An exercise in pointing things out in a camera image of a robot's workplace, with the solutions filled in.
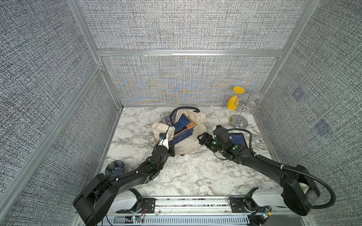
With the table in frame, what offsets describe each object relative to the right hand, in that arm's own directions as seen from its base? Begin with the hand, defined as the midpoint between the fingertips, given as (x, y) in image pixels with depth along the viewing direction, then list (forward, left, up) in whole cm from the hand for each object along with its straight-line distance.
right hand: (199, 135), depth 82 cm
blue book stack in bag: (+11, +9, -9) cm, 17 cm away
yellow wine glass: (+27, -26, -1) cm, 38 cm away
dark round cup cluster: (-15, +50, -13) cm, 54 cm away
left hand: (-1, +15, -2) cm, 15 cm away
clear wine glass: (+27, -40, -2) cm, 48 cm away
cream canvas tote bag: (+9, +20, -2) cm, 22 cm away
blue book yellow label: (+8, -29, -16) cm, 34 cm away
